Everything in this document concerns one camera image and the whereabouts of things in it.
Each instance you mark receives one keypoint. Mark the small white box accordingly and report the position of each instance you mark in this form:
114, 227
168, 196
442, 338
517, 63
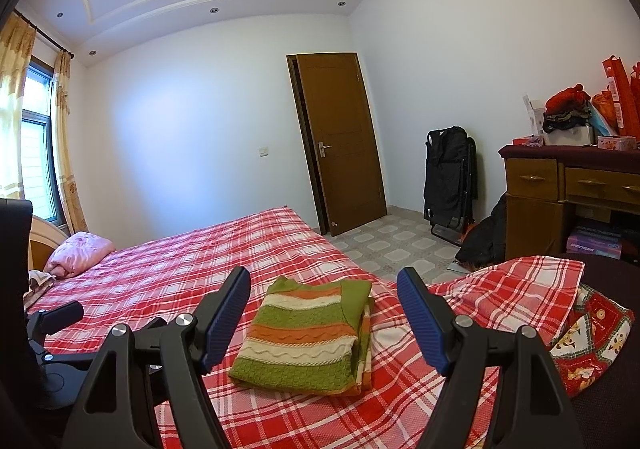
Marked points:
580, 135

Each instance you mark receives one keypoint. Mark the dark curtain rod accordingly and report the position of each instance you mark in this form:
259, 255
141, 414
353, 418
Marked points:
47, 36

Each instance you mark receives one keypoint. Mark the red plaid bed sheet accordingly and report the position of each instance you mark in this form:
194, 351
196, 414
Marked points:
175, 259

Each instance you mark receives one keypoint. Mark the wooden desk drawer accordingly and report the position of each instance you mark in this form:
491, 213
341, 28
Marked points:
530, 179
600, 186

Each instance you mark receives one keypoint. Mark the wooden desk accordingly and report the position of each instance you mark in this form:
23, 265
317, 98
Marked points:
530, 229

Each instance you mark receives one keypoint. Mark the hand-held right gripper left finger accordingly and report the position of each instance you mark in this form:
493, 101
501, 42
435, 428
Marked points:
227, 319

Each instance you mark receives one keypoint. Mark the red cartoon print quilt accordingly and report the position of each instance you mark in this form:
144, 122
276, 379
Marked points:
590, 339

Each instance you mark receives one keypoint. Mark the pink quilted pillow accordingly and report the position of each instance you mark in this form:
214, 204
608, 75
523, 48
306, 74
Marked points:
82, 251

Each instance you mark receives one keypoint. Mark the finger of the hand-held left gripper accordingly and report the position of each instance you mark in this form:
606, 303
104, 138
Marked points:
62, 318

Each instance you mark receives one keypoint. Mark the red clothes pile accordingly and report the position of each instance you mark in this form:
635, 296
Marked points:
565, 104

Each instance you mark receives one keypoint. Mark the green striped knit sweater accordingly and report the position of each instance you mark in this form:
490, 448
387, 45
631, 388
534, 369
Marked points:
295, 339

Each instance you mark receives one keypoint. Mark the tall white box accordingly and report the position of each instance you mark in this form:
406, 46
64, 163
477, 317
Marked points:
535, 119

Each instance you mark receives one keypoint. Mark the black folding chair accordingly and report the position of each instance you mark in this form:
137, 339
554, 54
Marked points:
445, 179

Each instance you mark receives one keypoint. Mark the white brown patterned pillow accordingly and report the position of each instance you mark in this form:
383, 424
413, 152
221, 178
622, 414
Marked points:
37, 284

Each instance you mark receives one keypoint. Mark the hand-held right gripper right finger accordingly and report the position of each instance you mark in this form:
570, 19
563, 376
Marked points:
425, 324

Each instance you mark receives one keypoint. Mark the orange gift bag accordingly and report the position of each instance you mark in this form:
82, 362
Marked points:
606, 109

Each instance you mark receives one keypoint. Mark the pink printed tissue box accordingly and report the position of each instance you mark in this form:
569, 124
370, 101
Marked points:
617, 143

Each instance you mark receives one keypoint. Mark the tall red gift bag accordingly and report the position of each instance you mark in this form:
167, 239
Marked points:
618, 84

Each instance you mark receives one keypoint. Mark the white wall switch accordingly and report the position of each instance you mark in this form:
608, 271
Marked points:
263, 151

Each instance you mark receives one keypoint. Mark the blue plastic bag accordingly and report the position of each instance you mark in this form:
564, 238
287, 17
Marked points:
600, 125

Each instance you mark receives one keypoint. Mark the black bag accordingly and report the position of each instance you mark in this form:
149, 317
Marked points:
482, 244

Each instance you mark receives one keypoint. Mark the brown wooden door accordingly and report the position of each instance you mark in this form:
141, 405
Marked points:
345, 144

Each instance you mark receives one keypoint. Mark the wooden bed headboard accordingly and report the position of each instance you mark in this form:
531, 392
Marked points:
42, 241

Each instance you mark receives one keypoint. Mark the purple shoe box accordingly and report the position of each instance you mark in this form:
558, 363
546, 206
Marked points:
595, 244

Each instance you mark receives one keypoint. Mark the window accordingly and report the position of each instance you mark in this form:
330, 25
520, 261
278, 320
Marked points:
37, 154

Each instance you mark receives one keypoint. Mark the yellow patterned curtain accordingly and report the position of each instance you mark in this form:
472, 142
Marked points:
65, 154

